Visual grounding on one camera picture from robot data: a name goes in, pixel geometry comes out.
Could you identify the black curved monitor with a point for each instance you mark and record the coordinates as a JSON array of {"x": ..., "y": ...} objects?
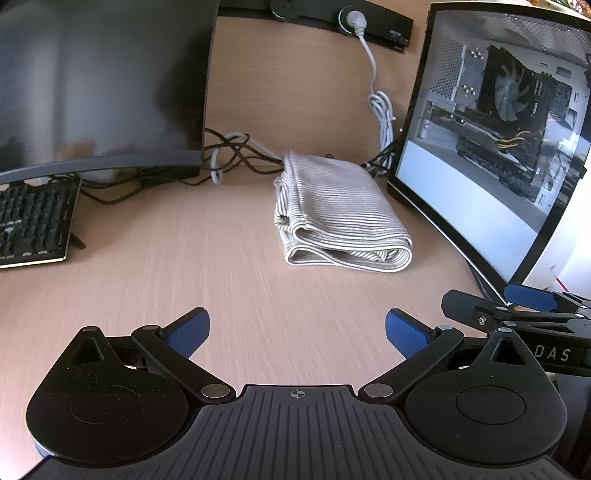
[{"x": 101, "y": 78}]

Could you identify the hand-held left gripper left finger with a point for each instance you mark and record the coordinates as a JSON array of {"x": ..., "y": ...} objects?
[{"x": 189, "y": 330}]

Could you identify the orange and yellow flowers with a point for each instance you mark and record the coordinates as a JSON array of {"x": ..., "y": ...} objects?
[{"x": 568, "y": 2}]

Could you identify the grey striped garment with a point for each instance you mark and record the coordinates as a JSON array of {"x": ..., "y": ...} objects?
[{"x": 337, "y": 212}]

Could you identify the black wall socket rail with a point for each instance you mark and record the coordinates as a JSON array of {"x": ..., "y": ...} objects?
[{"x": 378, "y": 21}]

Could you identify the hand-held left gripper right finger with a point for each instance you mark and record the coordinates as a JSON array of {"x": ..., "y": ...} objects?
[{"x": 406, "y": 330}]

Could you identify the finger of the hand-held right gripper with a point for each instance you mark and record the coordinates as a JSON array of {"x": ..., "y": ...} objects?
[
  {"x": 531, "y": 297},
  {"x": 468, "y": 310}
]

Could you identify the black keyboard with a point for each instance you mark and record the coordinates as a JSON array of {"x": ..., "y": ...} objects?
[{"x": 32, "y": 221}]

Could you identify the white computer case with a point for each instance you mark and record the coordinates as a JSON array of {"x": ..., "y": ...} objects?
[{"x": 489, "y": 152}]

